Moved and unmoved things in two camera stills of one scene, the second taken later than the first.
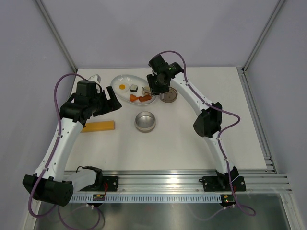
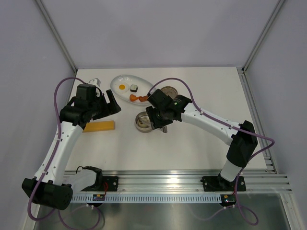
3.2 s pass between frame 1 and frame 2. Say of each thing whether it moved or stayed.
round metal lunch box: stayed
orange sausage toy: stayed
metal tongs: moved
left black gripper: stayed
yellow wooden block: stayed
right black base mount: stayed
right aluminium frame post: stayed
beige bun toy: moved
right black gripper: moved
